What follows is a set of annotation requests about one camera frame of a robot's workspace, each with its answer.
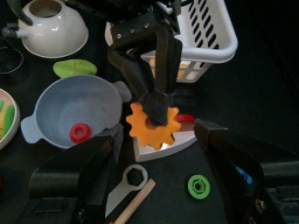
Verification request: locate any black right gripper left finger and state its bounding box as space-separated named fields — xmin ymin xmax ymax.
xmin=28 ymin=123 xmax=127 ymax=224

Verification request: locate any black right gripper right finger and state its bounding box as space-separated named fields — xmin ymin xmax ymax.
xmin=192 ymin=117 xmax=299 ymax=224

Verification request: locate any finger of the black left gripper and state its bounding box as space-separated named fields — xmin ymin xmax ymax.
xmin=107 ymin=43 xmax=176 ymax=128
xmin=153 ymin=28 xmax=184 ymax=97

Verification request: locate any yellow toy gear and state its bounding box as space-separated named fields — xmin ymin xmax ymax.
xmin=125 ymin=101 xmax=183 ymax=151

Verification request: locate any red toy gear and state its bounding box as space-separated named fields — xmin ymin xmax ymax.
xmin=173 ymin=113 xmax=198 ymax=124

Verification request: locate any white quarter-round gear base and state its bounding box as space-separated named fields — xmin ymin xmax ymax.
xmin=132 ymin=129 xmax=199 ymax=163

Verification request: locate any orange toy in basket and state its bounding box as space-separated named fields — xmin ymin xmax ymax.
xmin=148 ymin=58 xmax=192 ymax=81

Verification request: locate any green toy nut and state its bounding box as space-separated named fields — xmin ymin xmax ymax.
xmin=187 ymin=174 xmax=211 ymax=200

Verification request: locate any white slotted plastic basket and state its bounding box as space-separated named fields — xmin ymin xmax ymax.
xmin=104 ymin=0 xmax=239 ymax=84

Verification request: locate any red toy nut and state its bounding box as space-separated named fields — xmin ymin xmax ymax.
xmin=69 ymin=122 xmax=93 ymax=144

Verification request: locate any green toy leaf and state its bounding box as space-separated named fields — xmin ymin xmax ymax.
xmin=51 ymin=59 xmax=99 ymax=79

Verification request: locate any white toy wrench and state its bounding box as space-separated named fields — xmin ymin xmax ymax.
xmin=104 ymin=164 xmax=149 ymax=220

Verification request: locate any beige plate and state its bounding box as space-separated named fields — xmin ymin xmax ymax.
xmin=0 ymin=87 xmax=21 ymax=151

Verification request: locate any wooden stick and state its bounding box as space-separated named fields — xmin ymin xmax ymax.
xmin=112 ymin=178 xmax=157 ymax=224

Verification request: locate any white toy kettle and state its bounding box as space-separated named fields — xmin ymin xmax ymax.
xmin=0 ymin=0 xmax=89 ymax=60

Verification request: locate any toy corn cob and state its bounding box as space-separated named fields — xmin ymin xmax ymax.
xmin=0 ymin=99 xmax=16 ymax=140

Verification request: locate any pale blue two-handled bowl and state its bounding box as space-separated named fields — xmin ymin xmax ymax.
xmin=20 ymin=74 xmax=133 ymax=151

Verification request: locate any black ring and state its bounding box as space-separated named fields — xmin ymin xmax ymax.
xmin=0 ymin=45 xmax=25 ymax=75

